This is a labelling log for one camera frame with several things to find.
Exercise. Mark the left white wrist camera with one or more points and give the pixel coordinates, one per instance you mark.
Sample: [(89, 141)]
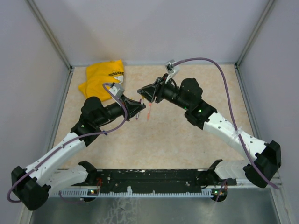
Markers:
[(116, 90)]

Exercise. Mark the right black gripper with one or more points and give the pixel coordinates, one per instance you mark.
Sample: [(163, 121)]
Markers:
[(151, 91)]

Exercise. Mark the yellow folded shirt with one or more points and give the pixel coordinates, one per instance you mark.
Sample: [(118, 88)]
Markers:
[(100, 73)]

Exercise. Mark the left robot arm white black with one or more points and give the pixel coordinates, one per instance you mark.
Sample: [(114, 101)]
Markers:
[(33, 184)]

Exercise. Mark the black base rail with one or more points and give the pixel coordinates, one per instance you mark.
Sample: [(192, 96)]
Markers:
[(199, 177)]

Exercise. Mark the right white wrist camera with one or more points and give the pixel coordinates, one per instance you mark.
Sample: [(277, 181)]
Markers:
[(171, 69)]

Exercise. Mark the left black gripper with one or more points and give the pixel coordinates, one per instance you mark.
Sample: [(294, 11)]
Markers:
[(132, 107)]

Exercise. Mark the orange white pen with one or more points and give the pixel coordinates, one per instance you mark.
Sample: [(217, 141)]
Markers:
[(149, 111)]

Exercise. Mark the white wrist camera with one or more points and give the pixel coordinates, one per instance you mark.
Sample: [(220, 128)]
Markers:
[(171, 69), (116, 90)]

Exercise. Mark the aluminium frame side rail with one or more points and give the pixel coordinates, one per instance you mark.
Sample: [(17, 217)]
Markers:
[(248, 105)]

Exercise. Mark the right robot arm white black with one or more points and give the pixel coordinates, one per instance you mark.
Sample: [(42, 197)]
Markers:
[(261, 159)]

